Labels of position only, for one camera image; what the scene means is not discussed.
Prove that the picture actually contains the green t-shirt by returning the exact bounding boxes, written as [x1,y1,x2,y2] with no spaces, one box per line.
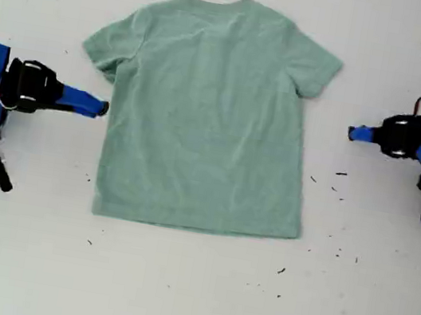
[54,0,352,253]

